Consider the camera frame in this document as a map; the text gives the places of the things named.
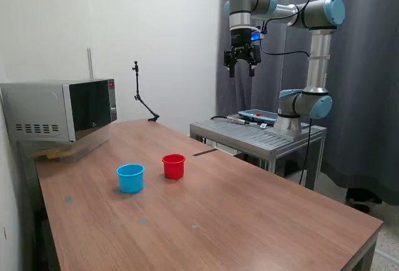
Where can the blue plastic cup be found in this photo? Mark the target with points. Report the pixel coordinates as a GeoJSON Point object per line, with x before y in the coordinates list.
{"type": "Point", "coordinates": [131, 180]}

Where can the blue-lit wrist camera box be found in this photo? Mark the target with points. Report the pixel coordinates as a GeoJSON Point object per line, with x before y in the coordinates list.
{"type": "Point", "coordinates": [255, 36]}

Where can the wooden blocks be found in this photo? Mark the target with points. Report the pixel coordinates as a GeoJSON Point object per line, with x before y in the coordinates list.
{"type": "Point", "coordinates": [53, 154]}

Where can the grey curtain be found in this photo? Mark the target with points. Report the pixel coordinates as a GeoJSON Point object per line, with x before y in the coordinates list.
{"type": "Point", "coordinates": [368, 96]}

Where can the blue-edged teach pendant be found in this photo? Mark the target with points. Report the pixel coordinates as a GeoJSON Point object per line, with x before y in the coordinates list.
{"type": "Point", "coordinates": [252, 116]}

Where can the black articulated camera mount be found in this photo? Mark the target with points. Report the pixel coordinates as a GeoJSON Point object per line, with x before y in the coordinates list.
{"type": "Point", "coordinates": [137, 81]}

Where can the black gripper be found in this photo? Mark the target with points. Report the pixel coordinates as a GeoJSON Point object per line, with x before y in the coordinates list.
{"type": "Point", "coordinates": [240, 39]}

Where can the red plastic cup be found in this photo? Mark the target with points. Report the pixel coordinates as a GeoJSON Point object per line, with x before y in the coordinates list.
{"type": "Point", "coordinates": [174, 168]}

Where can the grey metal robot stand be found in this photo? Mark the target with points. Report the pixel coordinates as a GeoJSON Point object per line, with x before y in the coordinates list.
{"type": "Point", "coordinates": [249, 137]}

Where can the blue tape piece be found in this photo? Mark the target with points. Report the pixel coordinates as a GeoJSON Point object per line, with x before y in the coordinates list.
{"type": "Point", "coordinates": [142, 221]}
{"type": "Point", "coordinates": [68, 199]}

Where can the silver microwave oven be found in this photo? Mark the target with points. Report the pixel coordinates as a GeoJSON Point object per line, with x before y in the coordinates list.
{"type": "Point", "coordinates": [37, 109]}

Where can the silver blue-jointed robot arm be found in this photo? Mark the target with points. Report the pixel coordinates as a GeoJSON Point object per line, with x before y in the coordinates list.
{"type": "Point", "coordinates": [318, 53]}

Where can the dark flat strip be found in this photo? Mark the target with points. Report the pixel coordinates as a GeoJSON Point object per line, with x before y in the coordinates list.
{"type": "Point", "coordinates": [204, 152]}

